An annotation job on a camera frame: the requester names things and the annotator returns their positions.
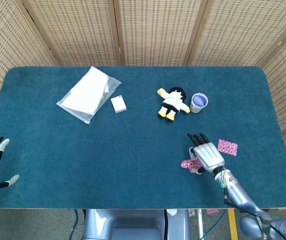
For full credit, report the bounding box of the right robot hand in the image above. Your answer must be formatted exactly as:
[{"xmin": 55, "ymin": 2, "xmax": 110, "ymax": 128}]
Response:
[{"xmin": 187, "ymin": 132, "xmax": 226, "ymax": 175}]

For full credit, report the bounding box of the floral paper cup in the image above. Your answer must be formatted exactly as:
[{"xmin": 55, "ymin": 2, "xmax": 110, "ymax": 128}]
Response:
[{"xmin": 190, "ymin": 92, "xmax": 209, "ymax": 114}]

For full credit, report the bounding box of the black and white plush doll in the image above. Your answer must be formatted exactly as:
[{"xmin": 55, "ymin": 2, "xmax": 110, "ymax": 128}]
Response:
[{"xmin": 157, "ymin": 86, "xmax": 191, "ymax": 122}]

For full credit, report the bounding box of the white stand leg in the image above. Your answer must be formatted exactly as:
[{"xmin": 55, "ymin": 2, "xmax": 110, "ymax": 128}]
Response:
[{"xmin": 189, "ymin": 209, "xmax": 205, "ymax": 240}]

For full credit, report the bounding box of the blue-grey robot torso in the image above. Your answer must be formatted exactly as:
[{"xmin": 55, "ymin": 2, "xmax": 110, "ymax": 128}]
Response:
[{"xmin": 82, "ymin": 208, "xmax": 191, "ymax": 240}]

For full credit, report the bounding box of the teal table cloth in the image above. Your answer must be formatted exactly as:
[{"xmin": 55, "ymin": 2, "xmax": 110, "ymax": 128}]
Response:
[{"xmin": 0, "ymin": 65, "xmax": 286, "ymax": 210}]

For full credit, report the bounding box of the small white box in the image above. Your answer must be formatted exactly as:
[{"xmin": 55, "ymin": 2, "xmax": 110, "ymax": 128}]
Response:
[{"xmin": 110, "ymin": 95, "xmax": 128, "ymax": 115}]

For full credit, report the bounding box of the white plastic bag package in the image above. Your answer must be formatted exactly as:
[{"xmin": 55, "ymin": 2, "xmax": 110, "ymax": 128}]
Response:
[{"xmin": 56, "ymin": 65, "xmax": 123, "ymax": 125}]

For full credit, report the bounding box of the woven wooden folding screen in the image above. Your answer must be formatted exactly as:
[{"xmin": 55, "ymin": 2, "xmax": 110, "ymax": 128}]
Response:
[{"xmin": 0, "ymin": 0, "xmax": 286, "ymax": 213}]

